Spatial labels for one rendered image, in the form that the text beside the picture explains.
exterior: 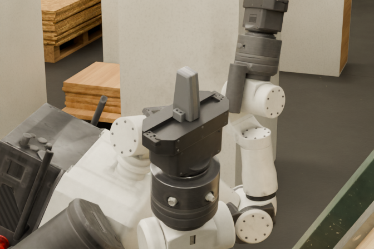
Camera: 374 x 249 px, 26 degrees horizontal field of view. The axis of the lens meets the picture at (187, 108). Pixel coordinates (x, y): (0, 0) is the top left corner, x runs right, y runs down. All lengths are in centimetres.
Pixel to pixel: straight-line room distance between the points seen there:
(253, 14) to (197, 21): 218
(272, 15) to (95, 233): 61
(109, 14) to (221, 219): 484
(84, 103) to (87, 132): 384
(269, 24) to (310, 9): 484
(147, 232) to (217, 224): 9
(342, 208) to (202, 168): 96
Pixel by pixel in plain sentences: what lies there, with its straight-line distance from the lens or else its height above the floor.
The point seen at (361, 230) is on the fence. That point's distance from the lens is 167.
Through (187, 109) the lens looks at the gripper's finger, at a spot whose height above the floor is 160.
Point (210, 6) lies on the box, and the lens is 375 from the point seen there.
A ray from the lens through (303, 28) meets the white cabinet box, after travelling 646.
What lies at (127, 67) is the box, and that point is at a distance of 397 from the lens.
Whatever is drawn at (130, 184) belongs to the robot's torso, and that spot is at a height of 134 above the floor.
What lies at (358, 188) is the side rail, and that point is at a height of 113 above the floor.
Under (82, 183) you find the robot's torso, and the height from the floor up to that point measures 136.
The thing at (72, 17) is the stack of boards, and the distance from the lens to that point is 704.
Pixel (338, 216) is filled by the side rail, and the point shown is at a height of 105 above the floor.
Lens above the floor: 192
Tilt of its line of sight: 20 degrees down
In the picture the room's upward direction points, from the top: straight up
